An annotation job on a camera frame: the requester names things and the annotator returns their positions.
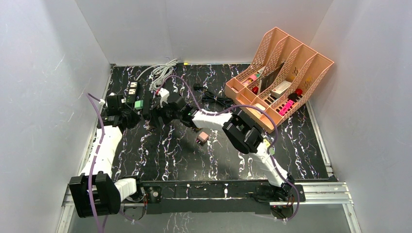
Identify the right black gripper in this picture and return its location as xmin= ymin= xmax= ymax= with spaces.
xmin=149 ymin=101 xmax=182 ymax=129

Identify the black power strip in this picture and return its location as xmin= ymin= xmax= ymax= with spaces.
xmin=125 ymin=81 xmax=140 ymax=104
xmin=141 ymin=90 xmax=153 ymax=120

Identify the pink plug adapter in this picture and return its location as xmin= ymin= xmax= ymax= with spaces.
xmin=196 ymin=131 xmax=209 ymax=145

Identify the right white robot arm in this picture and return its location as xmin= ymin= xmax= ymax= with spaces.
xmin=144 ymin=93 xmax=296 ymax=201

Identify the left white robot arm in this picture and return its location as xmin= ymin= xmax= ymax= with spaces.
xmin=69 ymin=94 xmax=146 ymax=218

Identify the white charger in organizer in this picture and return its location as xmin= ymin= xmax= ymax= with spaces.
xmin=254 ymin=103 xmax=266 ymax=111

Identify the orange plastic desk organizer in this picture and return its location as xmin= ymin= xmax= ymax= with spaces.
xmin=225 ymin=27 xmax=334 ymax=133

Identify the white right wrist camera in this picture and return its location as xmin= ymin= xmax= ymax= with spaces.
xmin=156 ymin=88 xmax=170 ymax=108

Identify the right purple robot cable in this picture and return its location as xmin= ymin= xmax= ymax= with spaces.
xmin=156 ymin=75 xmax=301 ymax=222

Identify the black coiled cable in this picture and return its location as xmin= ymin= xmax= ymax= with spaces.
xmin=193 ymin=83 xmax=237 ymax=110

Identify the grey cable of middle strip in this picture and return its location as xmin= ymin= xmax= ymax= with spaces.
xmin=149 ymin=64 xmax=179 ymax=92

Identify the grey cable of strip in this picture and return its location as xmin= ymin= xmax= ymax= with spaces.
xmin=149 ymin=64 xmax=179 ymax=92
xmin=136 ymin=59 xmax=178 ymax=81

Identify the grey cable of left strip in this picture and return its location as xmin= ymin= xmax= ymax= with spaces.
xmin=136 ymin=59 xmax=178 ymax=81

